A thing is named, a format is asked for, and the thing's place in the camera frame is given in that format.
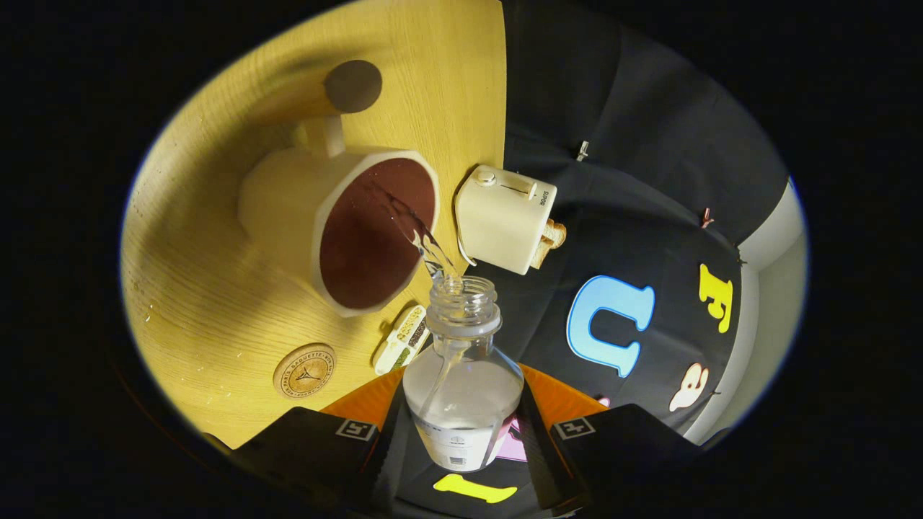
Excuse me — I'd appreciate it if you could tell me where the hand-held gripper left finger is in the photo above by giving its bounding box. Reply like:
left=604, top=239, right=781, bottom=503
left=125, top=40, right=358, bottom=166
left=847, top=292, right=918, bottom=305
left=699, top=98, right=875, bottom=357
left=231, top=368, right=413, bottom=516

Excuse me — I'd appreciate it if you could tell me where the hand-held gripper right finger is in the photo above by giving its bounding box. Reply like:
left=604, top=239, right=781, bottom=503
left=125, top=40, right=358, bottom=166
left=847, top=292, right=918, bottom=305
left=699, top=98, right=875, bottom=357
left=516, top=363, right=699, bottom=516

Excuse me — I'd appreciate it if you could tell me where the clear plastic juice bottle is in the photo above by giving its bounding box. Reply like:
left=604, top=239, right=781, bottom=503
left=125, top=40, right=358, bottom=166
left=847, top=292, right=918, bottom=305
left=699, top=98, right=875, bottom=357
left=402, top=276, right=525, bottom=473

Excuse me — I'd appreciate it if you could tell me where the round wooden coaster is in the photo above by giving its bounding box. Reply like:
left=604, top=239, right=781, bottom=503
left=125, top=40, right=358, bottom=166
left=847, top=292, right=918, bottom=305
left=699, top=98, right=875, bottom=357
left=273, top=343, right=337, bottom=399

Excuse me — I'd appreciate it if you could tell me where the cream cup with wooden handle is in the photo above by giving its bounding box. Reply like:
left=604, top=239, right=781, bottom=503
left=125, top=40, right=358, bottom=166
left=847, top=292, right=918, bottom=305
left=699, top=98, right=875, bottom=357
left=238, top=60, right=441, bottom=318

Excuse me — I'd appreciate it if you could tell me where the white divided grain dish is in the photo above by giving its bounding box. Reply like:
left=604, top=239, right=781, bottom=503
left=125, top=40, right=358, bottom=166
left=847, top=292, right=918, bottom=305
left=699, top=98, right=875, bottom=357
left=374, top=304, right=432, bottom=376

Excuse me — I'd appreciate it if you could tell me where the wooden table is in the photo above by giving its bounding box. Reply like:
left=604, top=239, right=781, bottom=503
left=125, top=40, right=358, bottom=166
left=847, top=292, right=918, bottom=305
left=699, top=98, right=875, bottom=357
left=119, top=0, right=507, bottom=451

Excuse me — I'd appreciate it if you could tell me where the cream toaster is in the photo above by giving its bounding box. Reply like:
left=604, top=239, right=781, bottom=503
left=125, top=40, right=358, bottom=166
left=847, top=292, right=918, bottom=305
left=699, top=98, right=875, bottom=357
left=455, top=164, right=557, bottom=275

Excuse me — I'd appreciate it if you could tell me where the black backdrop cloth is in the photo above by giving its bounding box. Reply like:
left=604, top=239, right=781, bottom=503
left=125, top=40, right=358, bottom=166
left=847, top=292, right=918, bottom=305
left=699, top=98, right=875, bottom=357
left=393, top=0, right=790, bottom=519

